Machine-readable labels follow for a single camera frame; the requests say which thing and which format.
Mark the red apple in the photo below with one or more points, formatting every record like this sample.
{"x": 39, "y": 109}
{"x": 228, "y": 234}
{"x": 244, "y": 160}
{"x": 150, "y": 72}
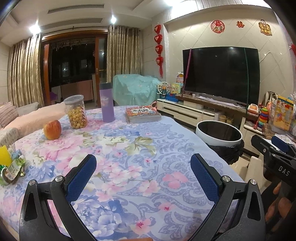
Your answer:
{"x": 52, "y": 129}

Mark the colourful toy house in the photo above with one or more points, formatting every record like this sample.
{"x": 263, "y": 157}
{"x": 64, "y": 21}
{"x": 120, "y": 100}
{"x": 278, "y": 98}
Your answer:
{"x": 177, "y": 88}

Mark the beige tote bag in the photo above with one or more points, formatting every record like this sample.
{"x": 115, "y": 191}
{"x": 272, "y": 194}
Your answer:
{"x": 270, "y": 97}

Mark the pink draped cloth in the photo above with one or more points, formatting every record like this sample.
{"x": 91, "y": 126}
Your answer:
{"x": 74, "y": 90}

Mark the clear jar of yellow snacks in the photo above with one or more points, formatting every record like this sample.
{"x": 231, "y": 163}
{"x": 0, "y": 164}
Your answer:
{"x": 76, "y": 115}

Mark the ceiling spotlight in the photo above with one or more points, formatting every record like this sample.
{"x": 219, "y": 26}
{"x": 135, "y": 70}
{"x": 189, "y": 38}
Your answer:
{"x": 113, "y": 19}
{"x": 34, "y": 28}

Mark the black flat television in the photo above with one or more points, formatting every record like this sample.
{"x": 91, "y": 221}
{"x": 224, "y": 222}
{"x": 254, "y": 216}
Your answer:
{"x": 219, "y": 74}

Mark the picture book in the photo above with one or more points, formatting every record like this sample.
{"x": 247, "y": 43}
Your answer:
{"x": 143, "y": 119}

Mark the pink striped pillow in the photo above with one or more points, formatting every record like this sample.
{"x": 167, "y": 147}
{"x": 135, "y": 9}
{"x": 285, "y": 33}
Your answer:
{"x": 8, "y": 113}

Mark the pink toy castle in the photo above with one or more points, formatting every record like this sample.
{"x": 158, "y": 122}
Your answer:
{"x": 180, "y": 77}

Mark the blue toy train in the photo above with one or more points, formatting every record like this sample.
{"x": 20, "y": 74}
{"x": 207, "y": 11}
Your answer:
{"x": 172, "y": 97}

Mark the floral tablecloth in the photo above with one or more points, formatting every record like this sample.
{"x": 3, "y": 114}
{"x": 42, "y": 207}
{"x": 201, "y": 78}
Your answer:
{"x": 127, "y": 162}

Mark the person's right hand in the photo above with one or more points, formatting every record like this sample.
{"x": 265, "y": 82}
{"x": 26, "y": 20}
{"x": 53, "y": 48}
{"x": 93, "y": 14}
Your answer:
{"x": 281, "y": 201}

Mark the wooden sliding glass door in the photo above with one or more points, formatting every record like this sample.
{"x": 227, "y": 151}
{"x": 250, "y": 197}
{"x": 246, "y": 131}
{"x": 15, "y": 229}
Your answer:
{"x": 74, "y": 60}

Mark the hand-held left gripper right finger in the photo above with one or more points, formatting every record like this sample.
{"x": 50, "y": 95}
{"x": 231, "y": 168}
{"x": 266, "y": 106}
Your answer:
{"x": 204, "y": 178}

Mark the white television cabinet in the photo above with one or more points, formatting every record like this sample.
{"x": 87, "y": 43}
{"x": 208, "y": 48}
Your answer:
{"x": 185, "y": 111}

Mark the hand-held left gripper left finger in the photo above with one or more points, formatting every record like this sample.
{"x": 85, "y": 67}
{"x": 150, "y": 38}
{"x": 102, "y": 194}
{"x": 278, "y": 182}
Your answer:
{"x": 79, "y": 178}

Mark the ferris wheel toy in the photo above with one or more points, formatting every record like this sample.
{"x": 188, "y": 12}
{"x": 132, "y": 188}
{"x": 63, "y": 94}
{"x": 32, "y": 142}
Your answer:
{"x": 163, "y": 90}

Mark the purple insulated bottle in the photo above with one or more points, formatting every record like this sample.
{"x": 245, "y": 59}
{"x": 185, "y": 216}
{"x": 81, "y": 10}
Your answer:
{"x": 107, "y": 104}

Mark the pink sofa blanket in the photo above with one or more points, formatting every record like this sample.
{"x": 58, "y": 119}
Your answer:
{"x": 34, "y": 118}

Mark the gold curtain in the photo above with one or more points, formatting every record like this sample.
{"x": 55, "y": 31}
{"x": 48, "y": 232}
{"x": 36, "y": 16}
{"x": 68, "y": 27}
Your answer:
{"x": 123, "y": 51}
{"x": 25, "y": 74}

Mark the light blue small packet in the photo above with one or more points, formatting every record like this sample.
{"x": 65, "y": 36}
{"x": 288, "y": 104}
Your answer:
{"x": 15, "y": 154}

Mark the patterned sofa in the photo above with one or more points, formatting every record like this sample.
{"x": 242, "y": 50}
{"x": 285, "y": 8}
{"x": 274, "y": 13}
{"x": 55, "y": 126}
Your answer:
{"x": 9, "y": 136}

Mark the red hanging heart decoration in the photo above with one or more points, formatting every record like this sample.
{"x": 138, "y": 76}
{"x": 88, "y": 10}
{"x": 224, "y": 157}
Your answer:
{"x": 158, "y": 48}

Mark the colourful gift box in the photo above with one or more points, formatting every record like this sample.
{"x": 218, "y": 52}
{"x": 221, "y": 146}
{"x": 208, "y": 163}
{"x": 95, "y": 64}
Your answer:
{"x": 283, "y": 115}

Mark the armchair with teal cover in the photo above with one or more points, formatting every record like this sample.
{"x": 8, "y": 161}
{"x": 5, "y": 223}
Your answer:
{"x": 136, "y": 89}

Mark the rainbow stacking rings toy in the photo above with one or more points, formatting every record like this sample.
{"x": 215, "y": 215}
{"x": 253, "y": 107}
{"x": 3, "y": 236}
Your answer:
{"x": 263, "y": 118}

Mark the pink wand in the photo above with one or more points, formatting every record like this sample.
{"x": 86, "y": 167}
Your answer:
{"x": 187, "y": 69}

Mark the cream plastic stool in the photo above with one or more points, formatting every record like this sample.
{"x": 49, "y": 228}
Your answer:
{"x": 256, "y": 169}

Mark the gold figure wall sticker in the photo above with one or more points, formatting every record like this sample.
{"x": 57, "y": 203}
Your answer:
{"x": 265, "y": 27}

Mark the small red wall sticker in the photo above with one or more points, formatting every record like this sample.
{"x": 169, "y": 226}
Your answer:
{"x": 240, "y": 24}

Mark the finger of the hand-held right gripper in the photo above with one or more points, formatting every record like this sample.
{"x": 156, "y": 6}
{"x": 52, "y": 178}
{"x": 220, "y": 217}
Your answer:
{"x": 281, "y": 143}
{"x": 262, "y": 146}

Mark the green and white snack packet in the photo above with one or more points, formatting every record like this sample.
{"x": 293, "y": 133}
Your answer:
{"x": 15, "y": 170}

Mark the stack of red books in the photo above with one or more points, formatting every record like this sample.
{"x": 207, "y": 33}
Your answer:
{"x": 142, "y": 110}

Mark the round red wall sticker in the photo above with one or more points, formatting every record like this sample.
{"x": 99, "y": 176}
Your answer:
{"x": 217, "y": 26}

